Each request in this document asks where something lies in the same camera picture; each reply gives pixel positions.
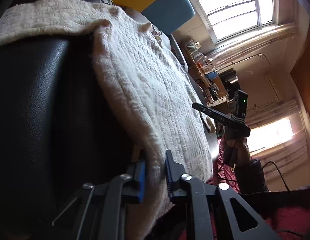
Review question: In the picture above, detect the grey yellow blue cushion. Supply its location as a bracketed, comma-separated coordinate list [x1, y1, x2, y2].
[99, 0, 195, 69]

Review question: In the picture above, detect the black cable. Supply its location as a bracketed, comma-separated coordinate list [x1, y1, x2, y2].
[260, 160, 292, 192]

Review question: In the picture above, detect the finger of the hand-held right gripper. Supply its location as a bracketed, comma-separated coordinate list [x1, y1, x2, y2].
[192, 102, 232, 128]

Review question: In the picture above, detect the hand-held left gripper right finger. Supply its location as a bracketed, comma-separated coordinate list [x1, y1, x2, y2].
[165, 149, 283, 240]

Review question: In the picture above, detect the red cloth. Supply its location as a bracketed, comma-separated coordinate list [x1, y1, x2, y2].
[206, 136, 310, 240]

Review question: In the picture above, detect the cluttered wooden shelf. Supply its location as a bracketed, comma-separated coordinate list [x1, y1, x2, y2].
[184, 40, 215, 100]

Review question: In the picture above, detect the person's right hand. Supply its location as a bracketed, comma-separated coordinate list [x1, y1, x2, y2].
[235, 138, 252, 166]

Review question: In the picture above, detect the wooden door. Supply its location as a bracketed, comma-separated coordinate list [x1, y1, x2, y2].
[290, 10, 310, 120]

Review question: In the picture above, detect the small bright window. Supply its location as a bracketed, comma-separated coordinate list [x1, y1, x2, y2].
[246, 117, 302, 155]

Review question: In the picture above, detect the large white-framed window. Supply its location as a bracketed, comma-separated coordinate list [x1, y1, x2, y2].
[186, 0, 274, 42]

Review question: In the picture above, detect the row of glass jars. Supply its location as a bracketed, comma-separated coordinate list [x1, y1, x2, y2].
[185, 40, 210, 65]

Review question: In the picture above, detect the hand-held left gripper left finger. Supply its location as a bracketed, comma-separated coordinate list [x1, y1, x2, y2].
[52, 159, 147, 240]

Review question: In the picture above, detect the patterned beige curtain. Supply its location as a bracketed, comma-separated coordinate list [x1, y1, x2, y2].
[205, 22, 299, 70]

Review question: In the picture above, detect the person's right forearm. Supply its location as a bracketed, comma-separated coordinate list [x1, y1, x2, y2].
[234, 158, 269, 194]

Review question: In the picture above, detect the black monitor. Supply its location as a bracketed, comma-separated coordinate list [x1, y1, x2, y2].
[219, 71, 238, 90]

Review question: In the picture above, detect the cream knit sweater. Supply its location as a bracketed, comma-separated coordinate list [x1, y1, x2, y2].
[0, 0, 213, 240]

